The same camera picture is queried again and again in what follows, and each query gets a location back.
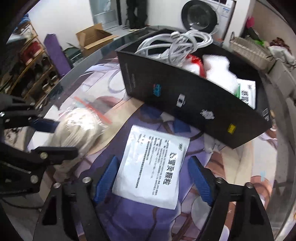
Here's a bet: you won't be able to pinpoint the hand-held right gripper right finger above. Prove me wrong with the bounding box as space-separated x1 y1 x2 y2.
188 156 274 241

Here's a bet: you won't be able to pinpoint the white base cabinet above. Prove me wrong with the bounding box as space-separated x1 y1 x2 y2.
146 0 185 26

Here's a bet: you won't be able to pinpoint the wicker basket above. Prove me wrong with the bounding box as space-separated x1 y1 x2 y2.
229 31 277 70

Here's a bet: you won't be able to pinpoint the grey sofa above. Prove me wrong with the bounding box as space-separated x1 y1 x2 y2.
266 60 296 103

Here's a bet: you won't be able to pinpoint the green bag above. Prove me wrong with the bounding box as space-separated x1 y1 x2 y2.
251 28 266 45

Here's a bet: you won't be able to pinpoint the white cable bundle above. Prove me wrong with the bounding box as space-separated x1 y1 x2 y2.
136 30 213 66

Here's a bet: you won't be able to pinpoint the red shoes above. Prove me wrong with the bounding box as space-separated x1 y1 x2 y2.
22 40 44 64

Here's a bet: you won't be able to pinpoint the black cardboard box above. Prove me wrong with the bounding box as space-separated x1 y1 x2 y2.
116 28 273 149

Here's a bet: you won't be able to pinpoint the cream knit hat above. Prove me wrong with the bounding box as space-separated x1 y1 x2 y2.
50 108 104 173

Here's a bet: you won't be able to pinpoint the white washing machine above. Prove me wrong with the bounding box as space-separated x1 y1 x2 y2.
181 0 237 41

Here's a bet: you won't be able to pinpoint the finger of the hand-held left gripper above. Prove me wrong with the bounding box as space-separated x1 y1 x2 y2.
0 140 79 194
0 93 60 133

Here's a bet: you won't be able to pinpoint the green white sachet packet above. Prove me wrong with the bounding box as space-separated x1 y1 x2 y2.
233 79 257 110

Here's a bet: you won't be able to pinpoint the brown cardboard box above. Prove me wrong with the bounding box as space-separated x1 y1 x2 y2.
67 23 119 58

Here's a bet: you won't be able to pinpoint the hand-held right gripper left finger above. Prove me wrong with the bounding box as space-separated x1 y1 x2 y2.
32 156 121 241

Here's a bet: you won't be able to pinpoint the wooden shoe rack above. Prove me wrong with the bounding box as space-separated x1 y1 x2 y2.
0 14 61 102

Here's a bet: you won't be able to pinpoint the pile of clothes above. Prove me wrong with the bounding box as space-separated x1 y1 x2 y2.
268 37 296 67

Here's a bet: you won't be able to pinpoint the clear zip bag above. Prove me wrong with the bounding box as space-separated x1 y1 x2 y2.
50 96 112 163

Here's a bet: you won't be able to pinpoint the white foam wrap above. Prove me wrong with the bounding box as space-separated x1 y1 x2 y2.
185 54 241 94

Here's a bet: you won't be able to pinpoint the purple yoga mat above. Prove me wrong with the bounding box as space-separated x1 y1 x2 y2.
44 34 71 78

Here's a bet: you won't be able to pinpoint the printed table mat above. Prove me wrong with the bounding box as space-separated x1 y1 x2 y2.
30 58 278 241

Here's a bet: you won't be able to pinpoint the white printed sachet packet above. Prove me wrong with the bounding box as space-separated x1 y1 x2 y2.
112 125 190 210

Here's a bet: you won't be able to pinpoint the red plastic packet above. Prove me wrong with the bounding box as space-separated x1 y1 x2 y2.
187 54 207 78

